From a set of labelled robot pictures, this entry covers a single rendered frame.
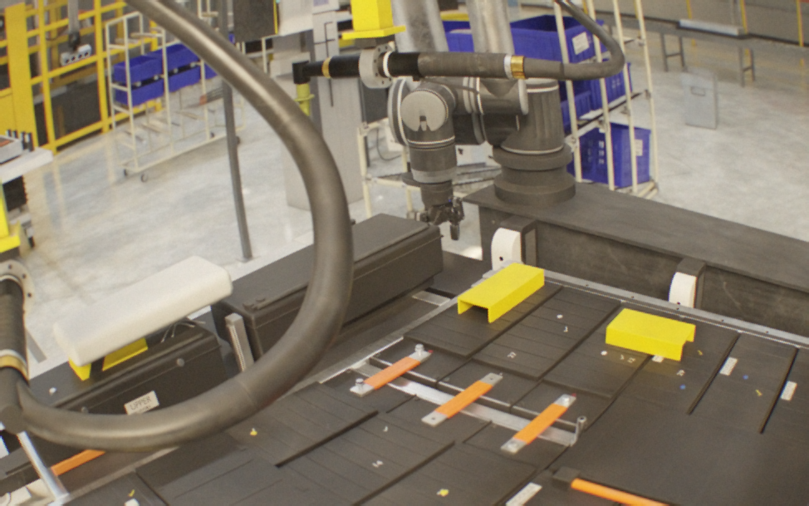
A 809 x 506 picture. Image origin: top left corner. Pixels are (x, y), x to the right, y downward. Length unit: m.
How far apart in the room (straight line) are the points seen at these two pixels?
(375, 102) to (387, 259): 4.45
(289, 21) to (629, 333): 2.75
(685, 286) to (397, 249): 0.57
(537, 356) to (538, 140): 0.97
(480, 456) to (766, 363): 0.51
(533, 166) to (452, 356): 0.92
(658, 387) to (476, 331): 0.39
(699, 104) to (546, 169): 5.18
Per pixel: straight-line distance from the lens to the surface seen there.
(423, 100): 1.74
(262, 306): 1.19
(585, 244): 1.97
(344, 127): 4.91
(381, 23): 1.25
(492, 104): 1.88
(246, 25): 3.49
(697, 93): 7.09
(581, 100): 3.78
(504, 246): 1.62
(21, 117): 10.43
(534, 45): 3.48
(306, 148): 0.61
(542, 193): 2.05
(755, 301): 1.76
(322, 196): 0.58
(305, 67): 1.35
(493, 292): 1.31
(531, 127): 2.02
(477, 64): 1.19
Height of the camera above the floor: 1.61
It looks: 21 degrees down
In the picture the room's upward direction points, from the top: 6 degrees counter-clockwise
